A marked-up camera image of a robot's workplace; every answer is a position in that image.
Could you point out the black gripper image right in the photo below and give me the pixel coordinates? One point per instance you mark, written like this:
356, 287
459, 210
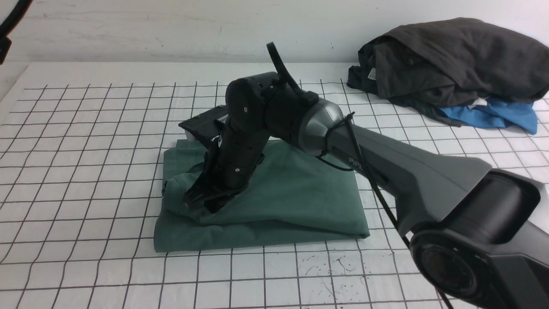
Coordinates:
230, 162

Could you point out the green long-sleeved shirt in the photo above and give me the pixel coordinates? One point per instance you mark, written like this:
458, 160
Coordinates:
291, 198

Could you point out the grey robot arm image right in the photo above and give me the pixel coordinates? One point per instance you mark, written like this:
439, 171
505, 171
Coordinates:
477, 233

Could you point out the white grid-patterned tablecloth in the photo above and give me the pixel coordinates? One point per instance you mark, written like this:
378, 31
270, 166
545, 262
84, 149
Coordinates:
80, 190

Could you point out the dark grey crumpled garment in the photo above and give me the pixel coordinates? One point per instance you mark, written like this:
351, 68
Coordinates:
451, 63

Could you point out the blue crumpled garment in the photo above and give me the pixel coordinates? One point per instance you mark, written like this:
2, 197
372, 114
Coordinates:
494, 113

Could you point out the black wrist camera image right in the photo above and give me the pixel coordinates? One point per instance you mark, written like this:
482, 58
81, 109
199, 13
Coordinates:
205, 127

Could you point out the black cable image right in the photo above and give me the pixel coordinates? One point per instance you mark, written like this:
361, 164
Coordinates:
318, 127

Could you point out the black cable image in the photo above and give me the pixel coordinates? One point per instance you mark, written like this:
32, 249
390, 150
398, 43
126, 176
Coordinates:
9, 24
318, 127

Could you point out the black cable image left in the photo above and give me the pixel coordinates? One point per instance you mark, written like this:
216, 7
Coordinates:
9, 24

